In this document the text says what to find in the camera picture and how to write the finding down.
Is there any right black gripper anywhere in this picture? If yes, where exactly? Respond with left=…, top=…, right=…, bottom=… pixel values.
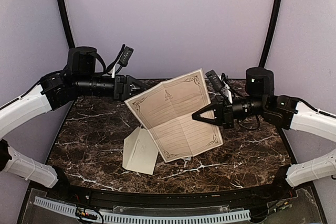
left=192, top=94, right=267, bottom=130

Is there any beige lined letter sheet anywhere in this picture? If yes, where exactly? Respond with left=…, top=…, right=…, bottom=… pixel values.
left=125, top=69, right=223, bottom=163

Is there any cream paper envelope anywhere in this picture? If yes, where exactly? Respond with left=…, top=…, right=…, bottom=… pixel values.
left=122, top=127, right=159, bottom=175

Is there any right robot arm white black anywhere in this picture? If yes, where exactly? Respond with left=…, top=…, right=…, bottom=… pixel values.
left=192, top=67, right=335, bottom=200

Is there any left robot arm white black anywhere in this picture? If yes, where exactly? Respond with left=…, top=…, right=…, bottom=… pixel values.
left=1, top=45, right=149, bottom=201

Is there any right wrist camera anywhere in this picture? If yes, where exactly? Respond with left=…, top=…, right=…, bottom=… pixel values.
left=205, top=70, right=224, bottom=92

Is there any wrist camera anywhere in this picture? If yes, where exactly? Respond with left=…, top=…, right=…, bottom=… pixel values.
left=205, top=70, right=224, bottom=92
left=119, top=46, right=134, bottom=67

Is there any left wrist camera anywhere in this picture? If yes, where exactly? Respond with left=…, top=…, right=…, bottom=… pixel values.
left=119, top=46, right=134, bottom=67

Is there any white slotted cable duct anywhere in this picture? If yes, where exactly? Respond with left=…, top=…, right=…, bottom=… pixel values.
left=34, top=196, right=250, bottom=223

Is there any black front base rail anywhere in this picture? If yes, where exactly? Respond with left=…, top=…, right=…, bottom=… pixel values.
left=44, top=184, right=297, bottom=209

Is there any left black frame post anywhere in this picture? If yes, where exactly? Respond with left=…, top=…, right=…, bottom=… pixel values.
left=57, top=0, right=75, bottom=49

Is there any black frame post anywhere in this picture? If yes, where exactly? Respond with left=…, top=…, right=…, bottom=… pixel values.
left=57, top=0, right=75, bottom=49
left=258, top=0, right=281, bottom=68

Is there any right black frame post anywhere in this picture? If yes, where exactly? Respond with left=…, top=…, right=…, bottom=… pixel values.
left=258, top=0, right=281, bottom=68

